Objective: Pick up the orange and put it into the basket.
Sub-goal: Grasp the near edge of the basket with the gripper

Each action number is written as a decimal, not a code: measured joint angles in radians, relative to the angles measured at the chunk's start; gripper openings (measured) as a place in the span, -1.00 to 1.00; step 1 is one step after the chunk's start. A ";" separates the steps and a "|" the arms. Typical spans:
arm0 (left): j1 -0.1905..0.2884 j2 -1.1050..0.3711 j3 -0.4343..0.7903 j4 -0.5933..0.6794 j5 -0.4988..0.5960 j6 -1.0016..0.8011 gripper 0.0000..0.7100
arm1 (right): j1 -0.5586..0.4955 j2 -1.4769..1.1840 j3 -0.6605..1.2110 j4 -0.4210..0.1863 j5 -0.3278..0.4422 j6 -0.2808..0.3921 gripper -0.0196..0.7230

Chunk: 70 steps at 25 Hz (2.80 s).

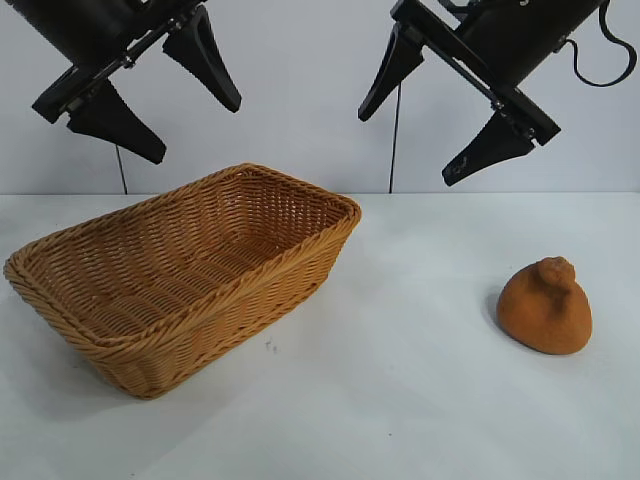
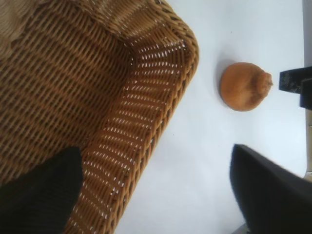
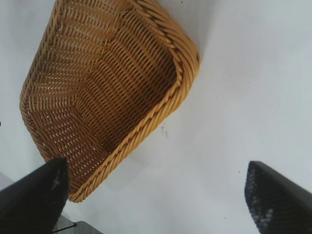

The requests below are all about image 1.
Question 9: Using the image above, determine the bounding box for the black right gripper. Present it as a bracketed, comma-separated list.
[357, 0, 601, 188]

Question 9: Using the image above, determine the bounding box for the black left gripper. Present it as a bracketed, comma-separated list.
[9, 0, 243, 164]

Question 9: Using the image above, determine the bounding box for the tan woven wicker basket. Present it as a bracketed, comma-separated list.
[2, 162, 363, 400]

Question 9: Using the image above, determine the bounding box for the brown round bread loaf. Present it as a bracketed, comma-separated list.
[496, 255, 594, 356]

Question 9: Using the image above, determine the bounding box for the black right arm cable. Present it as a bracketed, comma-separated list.
[553, 0, 636, 87]

